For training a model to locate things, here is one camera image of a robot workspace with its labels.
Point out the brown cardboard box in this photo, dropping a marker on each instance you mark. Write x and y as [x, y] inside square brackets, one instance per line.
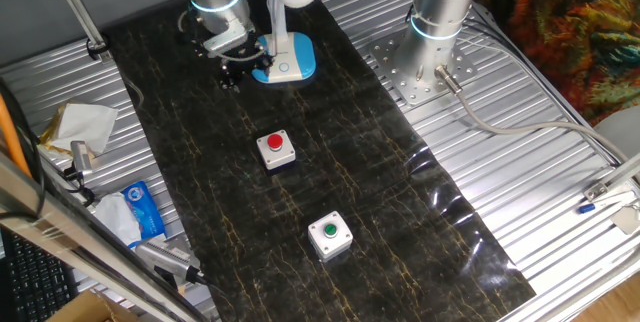
[85, 312]

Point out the crumpled white paper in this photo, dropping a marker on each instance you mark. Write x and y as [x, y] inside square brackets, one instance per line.
[85, 124]

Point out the small metal tag plate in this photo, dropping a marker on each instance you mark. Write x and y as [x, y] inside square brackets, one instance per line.
[626, 219]

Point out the silver robot mounting plate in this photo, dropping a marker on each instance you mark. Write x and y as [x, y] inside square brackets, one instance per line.
[400, 82]

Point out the red push button box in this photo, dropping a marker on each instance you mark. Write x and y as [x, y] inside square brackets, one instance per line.
[275, 154]

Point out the colourful patterned cloth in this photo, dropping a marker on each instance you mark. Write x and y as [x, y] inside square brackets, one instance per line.
[575, 27]

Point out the blue tissue pack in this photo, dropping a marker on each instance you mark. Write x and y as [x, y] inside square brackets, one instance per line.
[145, 212]

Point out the green push button box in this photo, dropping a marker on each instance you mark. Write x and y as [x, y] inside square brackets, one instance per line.
[330, 239]

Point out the silver ribbed camera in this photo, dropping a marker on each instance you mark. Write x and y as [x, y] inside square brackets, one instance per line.
[160, 257]

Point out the aluminium frame bar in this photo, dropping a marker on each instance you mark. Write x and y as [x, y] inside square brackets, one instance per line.
[50, 227]

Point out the light grey rounded object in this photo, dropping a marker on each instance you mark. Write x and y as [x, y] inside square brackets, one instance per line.
[622, 129]

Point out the blue capped white marker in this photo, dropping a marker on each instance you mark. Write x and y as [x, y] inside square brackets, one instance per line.
[586, 208]

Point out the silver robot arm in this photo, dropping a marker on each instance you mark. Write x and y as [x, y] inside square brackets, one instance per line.
[435, 27]

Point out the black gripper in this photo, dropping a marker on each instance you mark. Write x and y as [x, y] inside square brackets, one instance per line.
[245, 54]

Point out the small silver camera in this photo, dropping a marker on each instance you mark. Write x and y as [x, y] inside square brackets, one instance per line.
[80, 154]

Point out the black pole clamp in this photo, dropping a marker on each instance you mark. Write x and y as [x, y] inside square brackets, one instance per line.
[97, 49]

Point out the orange tube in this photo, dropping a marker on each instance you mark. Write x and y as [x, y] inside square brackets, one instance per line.
[10, 137]

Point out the black keyboard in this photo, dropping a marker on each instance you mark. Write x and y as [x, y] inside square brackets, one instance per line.
[35, 287]

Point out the aluminium corner post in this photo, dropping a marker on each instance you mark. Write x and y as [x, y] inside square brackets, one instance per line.
[620, 174]

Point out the aluminium camera pole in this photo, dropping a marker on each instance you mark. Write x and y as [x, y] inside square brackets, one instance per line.
[75, 9]

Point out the black marble pattern mat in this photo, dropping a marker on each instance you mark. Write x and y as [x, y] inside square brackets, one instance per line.
[350, 172]

